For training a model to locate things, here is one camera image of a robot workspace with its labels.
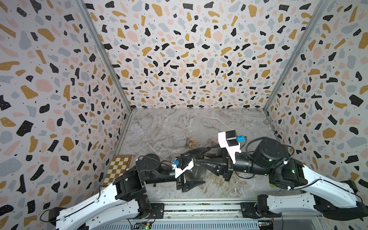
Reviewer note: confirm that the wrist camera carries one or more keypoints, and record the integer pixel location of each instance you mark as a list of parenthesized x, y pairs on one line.
[(231, 142), (179, 169)]

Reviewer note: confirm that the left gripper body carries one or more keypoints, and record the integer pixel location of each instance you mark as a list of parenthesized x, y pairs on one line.
[(180, 182)]

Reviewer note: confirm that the orange grey spray nozzle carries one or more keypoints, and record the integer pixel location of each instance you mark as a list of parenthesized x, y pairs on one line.
[(190, 142)]

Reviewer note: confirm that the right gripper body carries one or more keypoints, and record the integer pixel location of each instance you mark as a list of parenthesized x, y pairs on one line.
[(231, 168)]

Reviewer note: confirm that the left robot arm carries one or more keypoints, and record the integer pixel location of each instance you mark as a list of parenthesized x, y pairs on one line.
[(126, 197)]

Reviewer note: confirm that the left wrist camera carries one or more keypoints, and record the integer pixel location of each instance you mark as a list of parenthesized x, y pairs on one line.
[(179, 169)]

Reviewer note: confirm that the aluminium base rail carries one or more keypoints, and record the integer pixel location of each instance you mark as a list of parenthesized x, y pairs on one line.
[(202, 214)]

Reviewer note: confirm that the wooden chessboard box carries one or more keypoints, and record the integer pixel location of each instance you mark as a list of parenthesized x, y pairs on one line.
[(118, 165)]

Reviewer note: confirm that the black spray nozzle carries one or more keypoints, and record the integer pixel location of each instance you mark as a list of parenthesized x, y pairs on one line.
[(196, 153)]

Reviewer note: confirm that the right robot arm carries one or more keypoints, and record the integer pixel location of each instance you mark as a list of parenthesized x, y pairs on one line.
[(319, 194)]

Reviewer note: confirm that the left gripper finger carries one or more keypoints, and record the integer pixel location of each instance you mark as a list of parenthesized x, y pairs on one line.
[(189, 185), (184, 157)]

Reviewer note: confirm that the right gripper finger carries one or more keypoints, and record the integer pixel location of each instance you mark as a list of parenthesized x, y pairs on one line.
[(212, 153), (216, 166)]

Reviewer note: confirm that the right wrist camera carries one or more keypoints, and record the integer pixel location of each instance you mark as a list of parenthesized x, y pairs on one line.
[(231, 142)]

